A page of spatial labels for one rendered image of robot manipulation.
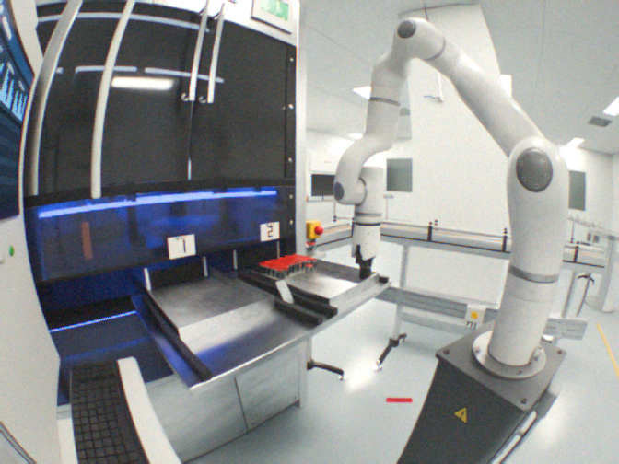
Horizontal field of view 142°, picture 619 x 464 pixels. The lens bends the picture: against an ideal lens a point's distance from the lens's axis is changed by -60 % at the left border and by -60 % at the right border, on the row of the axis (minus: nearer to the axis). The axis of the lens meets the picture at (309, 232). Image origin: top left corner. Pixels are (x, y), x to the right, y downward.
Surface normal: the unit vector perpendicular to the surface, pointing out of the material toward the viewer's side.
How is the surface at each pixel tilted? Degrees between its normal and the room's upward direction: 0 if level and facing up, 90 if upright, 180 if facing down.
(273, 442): 0
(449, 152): 90
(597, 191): 90
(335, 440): 0
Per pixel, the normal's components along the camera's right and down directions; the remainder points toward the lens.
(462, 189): -0.66, 0.13
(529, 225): -0.78, 0.61
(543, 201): -0.67, 0.61
